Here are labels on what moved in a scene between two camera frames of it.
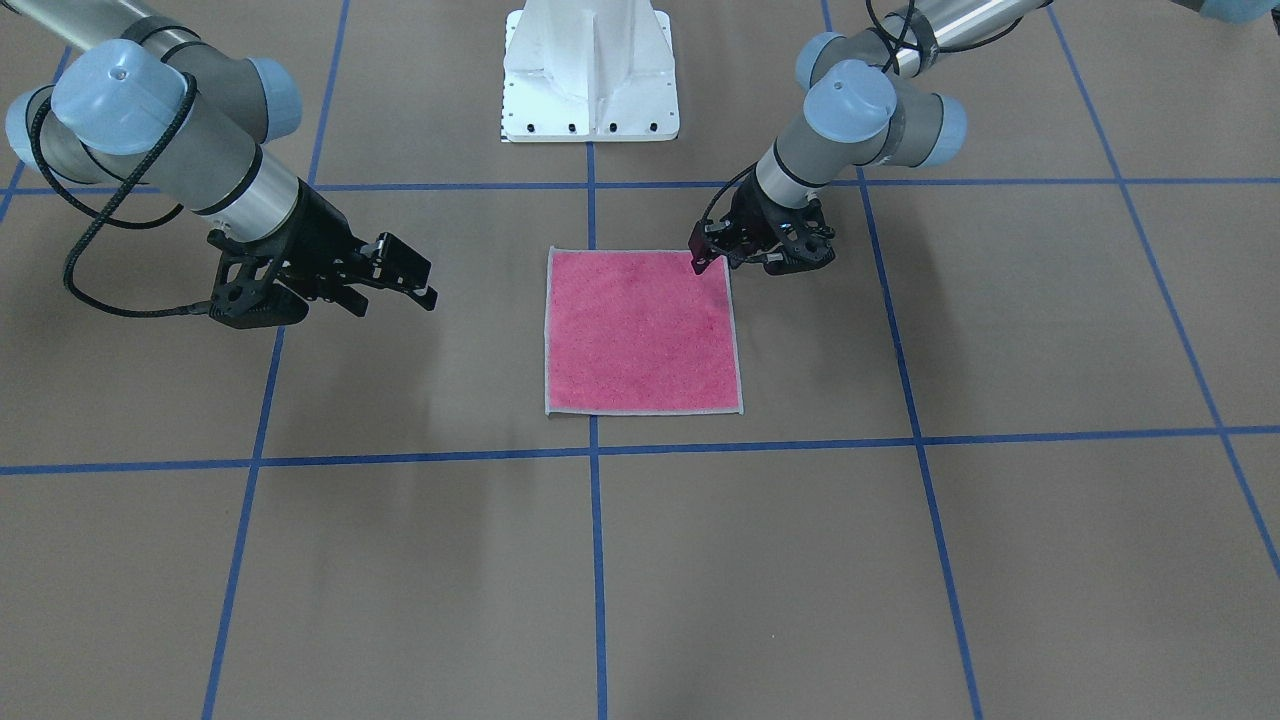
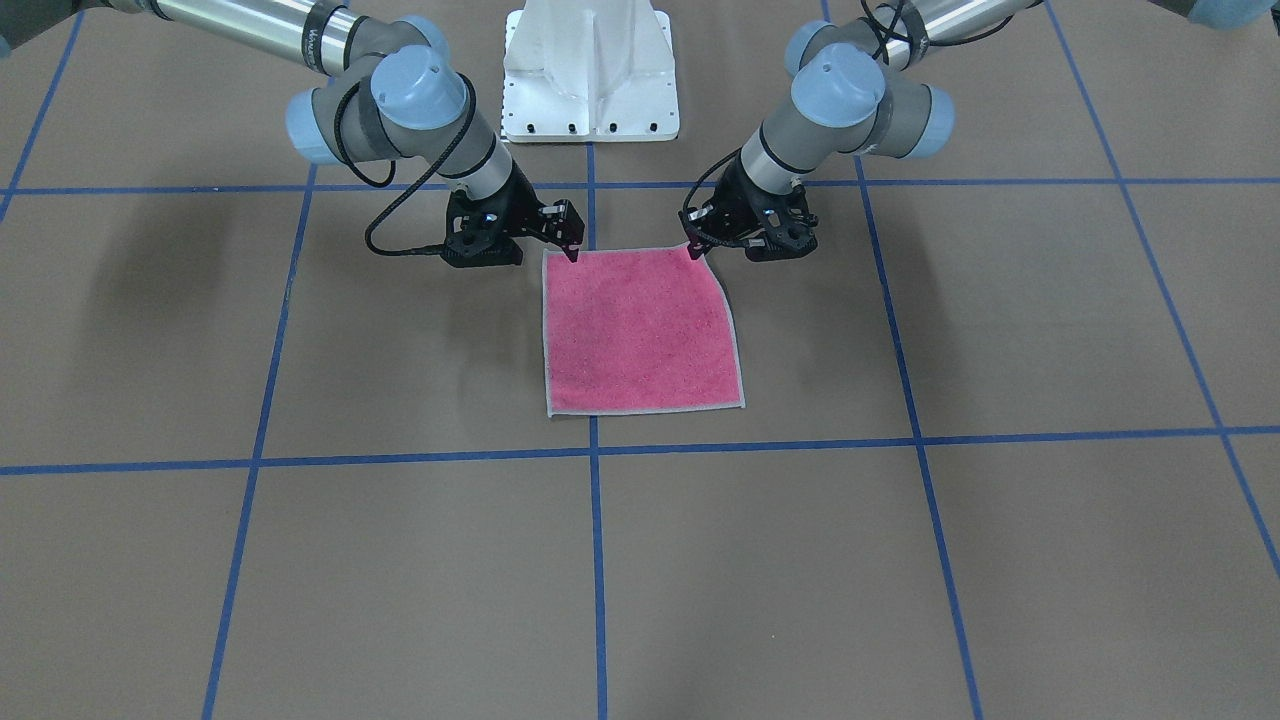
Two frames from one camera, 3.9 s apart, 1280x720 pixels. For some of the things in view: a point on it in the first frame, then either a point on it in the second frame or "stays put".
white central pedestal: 581,71 stays put
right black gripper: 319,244 → 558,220
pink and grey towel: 638,331 stays put
